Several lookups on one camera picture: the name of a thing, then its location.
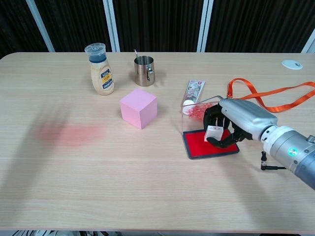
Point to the stainless steel cup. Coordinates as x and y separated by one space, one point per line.
142 72

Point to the metal spoon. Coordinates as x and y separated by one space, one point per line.
135 53

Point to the red ink pad clear lid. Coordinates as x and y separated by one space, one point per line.
197 146

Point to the beige sauce bottle clear cap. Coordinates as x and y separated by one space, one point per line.
102 73

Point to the small red white stamp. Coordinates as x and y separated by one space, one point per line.
213 133

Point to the white partition frame post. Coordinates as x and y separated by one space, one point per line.
204 25
112 25
40 27
310 44

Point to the pink foam cube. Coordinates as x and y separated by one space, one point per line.
137 108

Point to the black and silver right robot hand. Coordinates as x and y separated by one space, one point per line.
248 115

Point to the printed toothpaste tube white cap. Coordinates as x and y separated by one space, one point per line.
194 89

